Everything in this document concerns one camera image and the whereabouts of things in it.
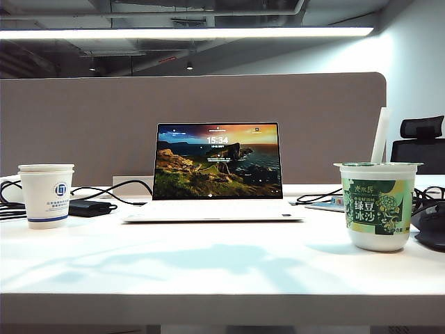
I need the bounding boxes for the black mesh office chair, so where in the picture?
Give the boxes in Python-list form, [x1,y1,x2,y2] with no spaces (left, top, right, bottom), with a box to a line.
[390,115,445,175]

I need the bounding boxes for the grey-brown desk partition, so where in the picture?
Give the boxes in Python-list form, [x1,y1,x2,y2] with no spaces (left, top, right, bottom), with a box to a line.
[0,72,388,178]

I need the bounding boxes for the white laptop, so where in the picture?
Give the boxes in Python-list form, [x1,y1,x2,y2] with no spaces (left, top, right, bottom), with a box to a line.
[121,122,306,223]

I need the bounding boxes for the green white dessert cup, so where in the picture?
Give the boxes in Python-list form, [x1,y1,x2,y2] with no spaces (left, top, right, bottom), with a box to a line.
[332,161,424,253]

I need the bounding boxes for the black cable bundle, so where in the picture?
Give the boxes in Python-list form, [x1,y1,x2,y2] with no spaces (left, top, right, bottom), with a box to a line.
[0,180,29,221]

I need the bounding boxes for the black power adapter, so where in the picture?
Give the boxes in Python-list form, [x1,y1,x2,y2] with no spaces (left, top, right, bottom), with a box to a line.
[68,200,118,218]

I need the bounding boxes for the black wire-frame eyeglasses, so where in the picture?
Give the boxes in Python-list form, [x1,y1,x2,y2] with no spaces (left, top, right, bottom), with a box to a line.
[412,186,445,212]

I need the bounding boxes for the long ceiling light strip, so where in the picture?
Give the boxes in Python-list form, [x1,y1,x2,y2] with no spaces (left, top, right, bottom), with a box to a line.
[0,26,375,41]

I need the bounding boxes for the white drinking straw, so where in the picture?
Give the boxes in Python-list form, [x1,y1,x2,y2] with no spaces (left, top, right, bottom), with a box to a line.
[370,106,393,164]

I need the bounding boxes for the white paper cup blue logo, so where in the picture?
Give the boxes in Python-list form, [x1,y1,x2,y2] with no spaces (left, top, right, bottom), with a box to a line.
[17,164,76,230]

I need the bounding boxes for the black adapter cable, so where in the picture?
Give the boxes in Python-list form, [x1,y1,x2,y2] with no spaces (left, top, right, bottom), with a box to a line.
[69,179,154,207]

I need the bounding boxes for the flat blue white booklet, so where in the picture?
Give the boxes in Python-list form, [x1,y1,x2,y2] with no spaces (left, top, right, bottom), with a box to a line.
[305,196,346,213]

